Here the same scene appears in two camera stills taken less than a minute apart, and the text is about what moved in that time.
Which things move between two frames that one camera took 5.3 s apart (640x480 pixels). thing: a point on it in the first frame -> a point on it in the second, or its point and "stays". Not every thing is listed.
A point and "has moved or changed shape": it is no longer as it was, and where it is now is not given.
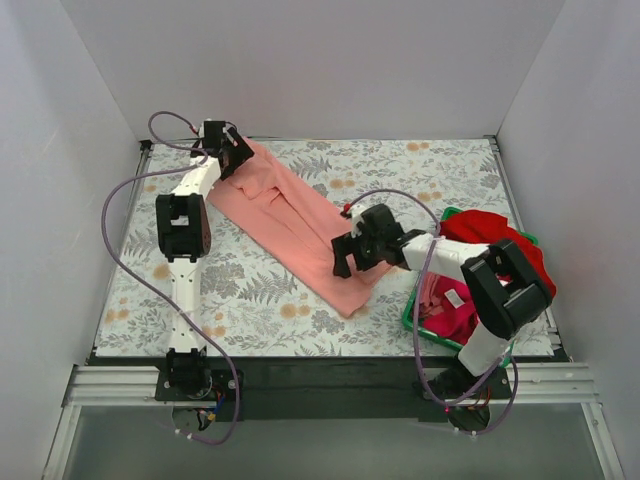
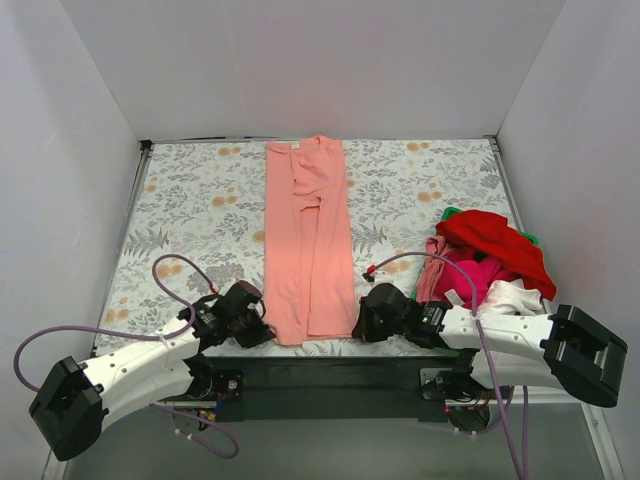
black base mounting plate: x=330 y=389 stays
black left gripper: x=233 y=151 -> x=255 y=329
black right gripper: x=347 y=248 -> x=366 y=325
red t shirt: x=482 y=227 stays
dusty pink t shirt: x=430 y=300 stays
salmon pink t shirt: x=294 y=229 has moved or changed shape
